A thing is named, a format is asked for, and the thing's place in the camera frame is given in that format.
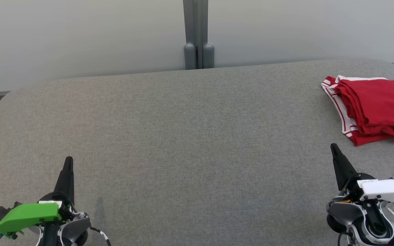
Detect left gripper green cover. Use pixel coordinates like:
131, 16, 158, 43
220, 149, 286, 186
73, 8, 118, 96
0, 156, 78, 246

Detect grey double partition post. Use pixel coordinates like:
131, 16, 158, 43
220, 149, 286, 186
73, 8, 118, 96
183, 0, 215, 70

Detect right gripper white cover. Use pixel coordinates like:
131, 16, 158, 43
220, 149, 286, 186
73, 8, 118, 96
330, 143, 394, 210

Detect black white left arm cable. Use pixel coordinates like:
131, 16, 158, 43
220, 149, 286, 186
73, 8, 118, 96
89, 227, 112, 246

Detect red basketball jersey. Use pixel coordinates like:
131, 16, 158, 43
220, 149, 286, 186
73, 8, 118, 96
321, 76, 394, 147

